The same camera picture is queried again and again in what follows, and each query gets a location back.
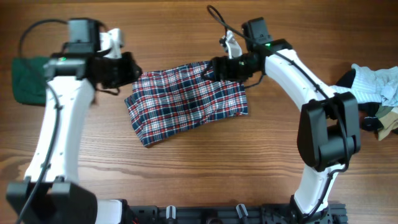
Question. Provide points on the olive tan garment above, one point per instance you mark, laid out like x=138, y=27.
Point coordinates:
x=388, y=118

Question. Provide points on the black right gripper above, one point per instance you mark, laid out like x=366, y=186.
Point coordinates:
x=224, y=73

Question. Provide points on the light blue striped garment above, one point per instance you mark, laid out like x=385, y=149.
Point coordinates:
x=370, y=86

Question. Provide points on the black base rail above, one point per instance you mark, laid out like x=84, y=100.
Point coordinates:
x=264, y=214

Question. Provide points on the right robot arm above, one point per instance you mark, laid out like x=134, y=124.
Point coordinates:
x=328, y=132

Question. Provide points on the plaid shorts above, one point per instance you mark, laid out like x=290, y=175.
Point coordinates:
x=167, y=102

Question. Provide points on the green folded cloth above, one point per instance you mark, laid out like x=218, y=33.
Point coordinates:
x=26, y=87

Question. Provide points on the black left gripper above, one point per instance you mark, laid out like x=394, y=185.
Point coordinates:
x=127, y=76

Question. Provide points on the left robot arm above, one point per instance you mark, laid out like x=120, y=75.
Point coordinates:
x=92, y=60

